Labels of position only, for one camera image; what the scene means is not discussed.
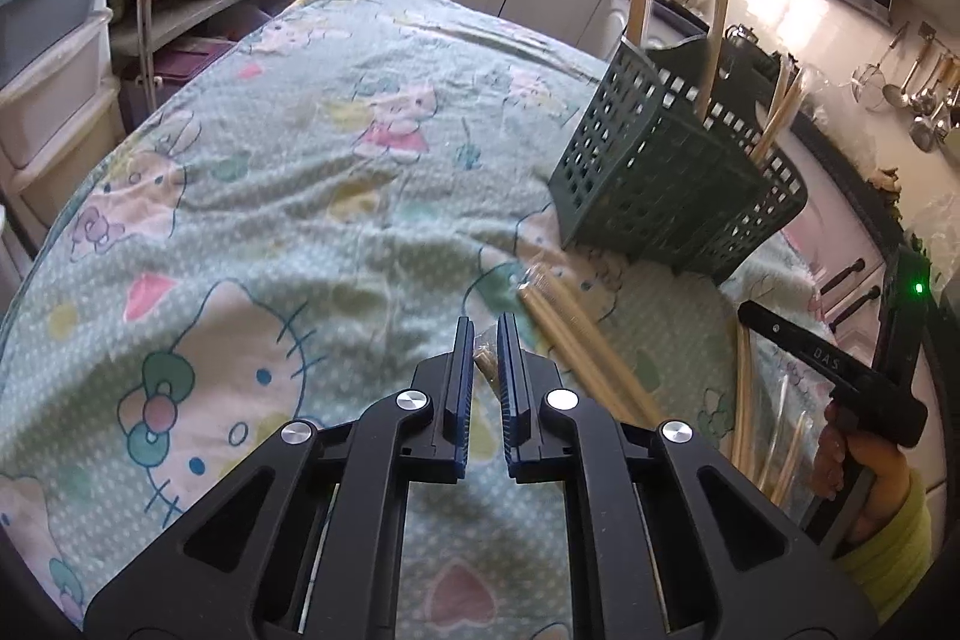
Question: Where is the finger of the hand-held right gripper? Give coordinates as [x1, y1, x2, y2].
[737, 300, 842, 387]

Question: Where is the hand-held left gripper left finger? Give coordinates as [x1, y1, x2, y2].
[82, 316, 477, 640]

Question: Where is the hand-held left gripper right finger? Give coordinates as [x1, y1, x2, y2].
[496, 312, 878, 640]

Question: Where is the chopstick pair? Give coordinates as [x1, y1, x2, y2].
[472, 323, 502, 386]

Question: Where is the pile of wooden chopsticks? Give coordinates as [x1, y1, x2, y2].
[517, 0, 820, 510]

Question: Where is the green plastic utensil basket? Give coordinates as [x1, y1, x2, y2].
[547, 36, 809, 287]

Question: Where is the person's right forearm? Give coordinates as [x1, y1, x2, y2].
[831, 467, 935, 622]

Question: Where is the person's right hand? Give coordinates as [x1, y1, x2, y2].
[810, 401, 913, 545]

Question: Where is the large steel ladle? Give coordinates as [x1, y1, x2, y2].
[909, 40, 950, 154]

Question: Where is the small steel ladle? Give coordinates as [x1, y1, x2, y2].
[881, 21, 912, 109]

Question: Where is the cartoon printed blanket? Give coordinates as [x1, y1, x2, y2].
[0, 0, 833, 640]

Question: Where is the steel cooking pot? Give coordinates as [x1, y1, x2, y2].
[724, 21, 766, 52]

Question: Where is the purple storage box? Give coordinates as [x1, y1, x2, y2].
[120, 40, 233, 120]

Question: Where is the tall plastic drawer tower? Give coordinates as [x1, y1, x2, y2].
[0, 0, 125, 236]

